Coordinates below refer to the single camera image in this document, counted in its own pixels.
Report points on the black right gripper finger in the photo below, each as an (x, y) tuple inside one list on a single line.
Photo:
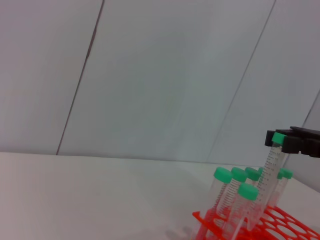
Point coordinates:
[(305, 134), (300, 146)]

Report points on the orange plastic test tube rack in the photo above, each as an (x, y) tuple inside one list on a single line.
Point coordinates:
[(280, 225)]

